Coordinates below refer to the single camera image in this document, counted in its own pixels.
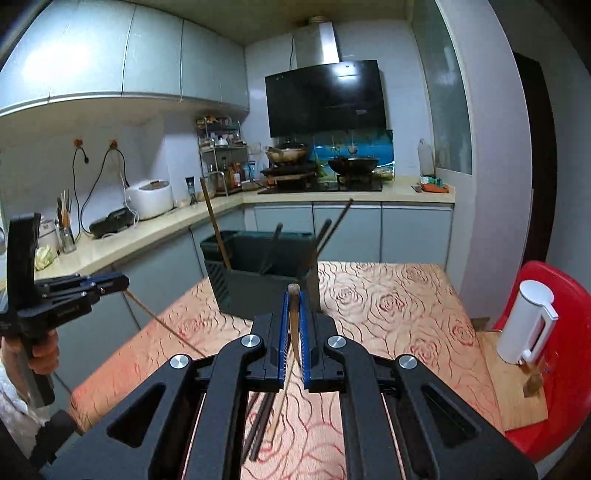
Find black chopstick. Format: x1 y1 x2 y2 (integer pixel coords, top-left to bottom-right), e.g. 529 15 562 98
249 392 276 462
240 393 271 463
259 222 283 275

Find reddish brown chopstick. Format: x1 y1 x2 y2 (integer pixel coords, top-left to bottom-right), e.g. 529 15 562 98
315 198 355 258

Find lower kitchen cabinets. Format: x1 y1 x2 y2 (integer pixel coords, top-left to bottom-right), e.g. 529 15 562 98
43 197 453 320

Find person's left hand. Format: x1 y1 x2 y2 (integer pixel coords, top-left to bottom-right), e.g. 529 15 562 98
1 330 59 375

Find dark green utensil holder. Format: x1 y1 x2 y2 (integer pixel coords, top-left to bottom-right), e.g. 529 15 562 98
199 230 321 320

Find black countertop appliance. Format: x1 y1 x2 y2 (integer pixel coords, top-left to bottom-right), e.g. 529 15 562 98
89 207 134 239

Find knife and utensil jar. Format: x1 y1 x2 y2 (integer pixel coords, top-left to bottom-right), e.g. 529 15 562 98
56 189 76 254

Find white rice cooker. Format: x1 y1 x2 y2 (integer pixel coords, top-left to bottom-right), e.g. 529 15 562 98
125 180 174 220

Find rose pattern tablecloth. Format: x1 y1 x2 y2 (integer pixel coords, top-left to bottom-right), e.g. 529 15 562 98
70 261 502 479

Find black gas stove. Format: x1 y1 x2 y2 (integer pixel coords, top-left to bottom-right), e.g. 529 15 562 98
260 175 383 194

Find clay pot with lid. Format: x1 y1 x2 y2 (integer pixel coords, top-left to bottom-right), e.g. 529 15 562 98
266 143 310 164

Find black wok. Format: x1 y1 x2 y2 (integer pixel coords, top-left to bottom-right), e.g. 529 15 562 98
328 156 379 177

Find metal spice rack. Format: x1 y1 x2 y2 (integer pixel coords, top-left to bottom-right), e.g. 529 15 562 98
195 115 249 196

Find orange tray on counter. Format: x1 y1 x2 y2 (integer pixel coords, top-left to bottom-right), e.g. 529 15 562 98
421 183 449 194

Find white plastic jug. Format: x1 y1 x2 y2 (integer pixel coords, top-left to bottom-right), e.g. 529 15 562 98
417 138 436 177

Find wooden board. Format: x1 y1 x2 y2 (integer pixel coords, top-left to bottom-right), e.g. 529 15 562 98
476 331 548 432

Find black range hood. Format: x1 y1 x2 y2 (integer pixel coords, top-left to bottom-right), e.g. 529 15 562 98
266 60 387 138

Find white electric kettle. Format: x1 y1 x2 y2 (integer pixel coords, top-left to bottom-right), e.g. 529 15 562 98
497 280 559 364

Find red plastic chair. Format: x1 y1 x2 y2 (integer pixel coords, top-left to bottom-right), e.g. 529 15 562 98
493 261 590 462

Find black power cable right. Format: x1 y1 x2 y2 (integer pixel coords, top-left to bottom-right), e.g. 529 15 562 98
80 139 130 234

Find black power cable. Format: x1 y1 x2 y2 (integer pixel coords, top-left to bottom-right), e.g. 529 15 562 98
71 138 90 241
80 139 130 234

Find black power cable left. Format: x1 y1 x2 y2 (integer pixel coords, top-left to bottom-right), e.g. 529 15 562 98
71 138 90 241

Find upper wall cabinets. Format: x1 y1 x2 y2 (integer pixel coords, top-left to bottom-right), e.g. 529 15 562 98
1 1 249 115

